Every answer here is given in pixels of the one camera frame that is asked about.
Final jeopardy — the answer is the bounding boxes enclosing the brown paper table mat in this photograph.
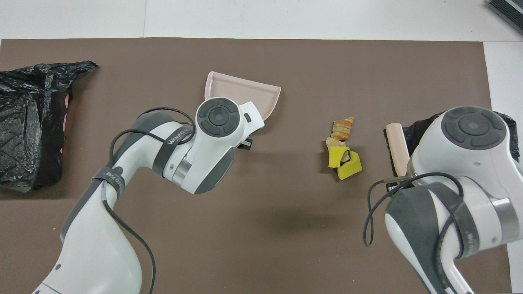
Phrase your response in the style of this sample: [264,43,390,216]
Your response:
[0,38,512,294]

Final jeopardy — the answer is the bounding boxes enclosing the dark ribbed device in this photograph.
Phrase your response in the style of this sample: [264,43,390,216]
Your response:
[487,0,523,35]

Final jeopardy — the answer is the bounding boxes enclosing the beige brush with black bristles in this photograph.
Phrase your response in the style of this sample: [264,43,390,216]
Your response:
[382,122,410,183]

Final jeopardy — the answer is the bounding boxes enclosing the yellow sponge with green base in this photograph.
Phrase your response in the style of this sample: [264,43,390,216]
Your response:
[329,147,349,168]

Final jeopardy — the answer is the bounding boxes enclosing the pink bin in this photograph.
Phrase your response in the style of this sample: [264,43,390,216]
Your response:
[60,93,71,155]

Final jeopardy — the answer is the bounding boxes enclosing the notched yellow sponge piece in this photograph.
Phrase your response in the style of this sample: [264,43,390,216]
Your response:
[337,152,363,181]

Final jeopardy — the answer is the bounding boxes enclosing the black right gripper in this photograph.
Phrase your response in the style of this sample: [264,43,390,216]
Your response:
[385,182,409,197]

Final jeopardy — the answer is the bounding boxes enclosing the pale biscuit piece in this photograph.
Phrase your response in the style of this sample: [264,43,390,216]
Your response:
[326,138,351,162]

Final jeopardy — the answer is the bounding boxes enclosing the black plastic trash bag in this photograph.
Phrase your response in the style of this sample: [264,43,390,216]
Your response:
[0,61,98,193]
[402,110,523,164]

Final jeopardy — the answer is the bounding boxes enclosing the pointed striped croissant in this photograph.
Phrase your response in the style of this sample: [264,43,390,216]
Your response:
[331,117,355,141]

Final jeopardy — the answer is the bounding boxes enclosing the beige plastic dustpan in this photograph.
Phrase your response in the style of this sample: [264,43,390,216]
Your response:
[204,71,282,122]

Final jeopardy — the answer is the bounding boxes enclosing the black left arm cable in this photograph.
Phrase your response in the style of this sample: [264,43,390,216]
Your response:
[100,107,197,294]

